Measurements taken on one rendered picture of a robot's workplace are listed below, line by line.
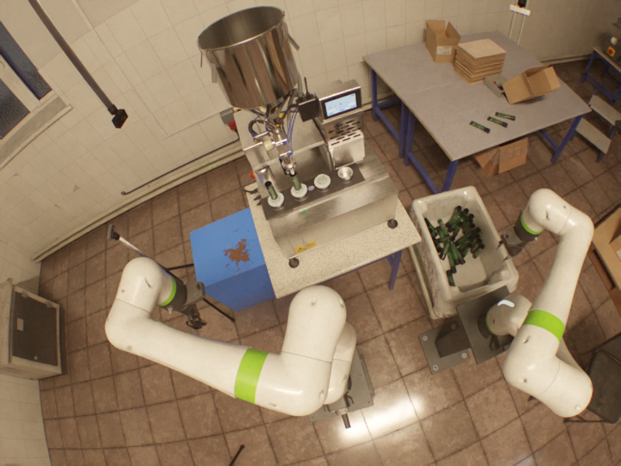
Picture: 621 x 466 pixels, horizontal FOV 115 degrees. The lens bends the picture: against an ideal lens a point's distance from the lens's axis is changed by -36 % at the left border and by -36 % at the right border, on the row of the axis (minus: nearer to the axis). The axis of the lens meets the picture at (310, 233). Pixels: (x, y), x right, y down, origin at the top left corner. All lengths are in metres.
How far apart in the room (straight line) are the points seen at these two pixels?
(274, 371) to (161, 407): 2.15
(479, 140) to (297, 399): 1.83
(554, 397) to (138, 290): 0.99
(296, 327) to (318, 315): 0.05
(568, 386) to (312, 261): 1.24
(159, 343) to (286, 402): 0.29
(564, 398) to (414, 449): 1.55
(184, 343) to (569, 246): 0.98
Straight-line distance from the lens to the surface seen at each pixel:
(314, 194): 1.39
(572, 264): 0.90
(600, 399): 2.07
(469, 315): 1.34
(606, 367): 2.10
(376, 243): 1.56
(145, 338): 0.72
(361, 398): 1.25
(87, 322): 3.46
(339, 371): 1.01
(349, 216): 1.37
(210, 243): 1.99
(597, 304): 2.94
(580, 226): 0.97
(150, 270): 0.76
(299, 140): 1.35
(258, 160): 1.30
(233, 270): 1.84
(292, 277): 1.54
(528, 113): 2.50
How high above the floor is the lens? 2.17
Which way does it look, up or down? 61 degrees down
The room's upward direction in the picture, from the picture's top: 22 degrees counter-clockwise
